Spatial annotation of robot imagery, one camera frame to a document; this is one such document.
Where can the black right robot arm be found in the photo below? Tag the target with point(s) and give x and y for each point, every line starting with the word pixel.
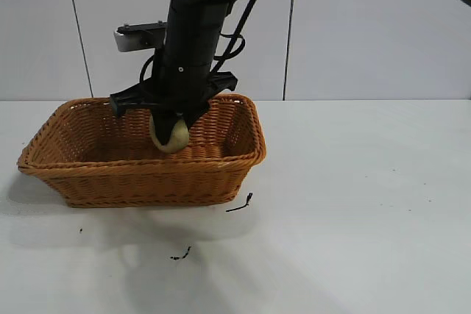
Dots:
pixel 195 16

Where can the brown wicker basket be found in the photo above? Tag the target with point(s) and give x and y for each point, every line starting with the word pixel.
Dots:
pixel 110 181

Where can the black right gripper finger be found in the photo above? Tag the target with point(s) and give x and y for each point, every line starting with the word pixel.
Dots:
pixel 193 116
pixel 165 126

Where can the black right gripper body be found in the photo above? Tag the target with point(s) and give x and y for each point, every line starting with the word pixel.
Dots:
pixel 176 82

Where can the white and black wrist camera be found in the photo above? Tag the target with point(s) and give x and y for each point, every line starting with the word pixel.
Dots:
pixel 132 38

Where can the pale yellow round fruit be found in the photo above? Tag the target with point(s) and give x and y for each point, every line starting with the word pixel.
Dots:
pixel 181 139

